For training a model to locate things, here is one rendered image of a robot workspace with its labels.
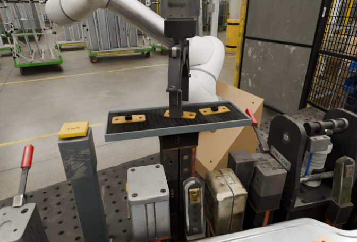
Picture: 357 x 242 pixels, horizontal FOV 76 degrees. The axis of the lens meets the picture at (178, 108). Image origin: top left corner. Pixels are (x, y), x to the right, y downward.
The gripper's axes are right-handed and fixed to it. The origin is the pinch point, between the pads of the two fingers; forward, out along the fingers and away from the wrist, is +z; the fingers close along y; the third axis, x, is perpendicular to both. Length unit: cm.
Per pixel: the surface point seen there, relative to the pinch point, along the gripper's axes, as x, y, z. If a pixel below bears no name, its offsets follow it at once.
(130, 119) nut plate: -11.7, 5.8, 3.8
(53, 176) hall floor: -135, -86, 120
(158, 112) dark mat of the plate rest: -6.1, -0.4, 4.1
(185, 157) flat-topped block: 2.4, 3.5, 15.2
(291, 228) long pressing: 27.4, 17.4, 20.1
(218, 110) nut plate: 10.3, -4.8, 3.8
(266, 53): 67, -268, 31
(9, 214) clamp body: -28.0, 29.7, 14.2
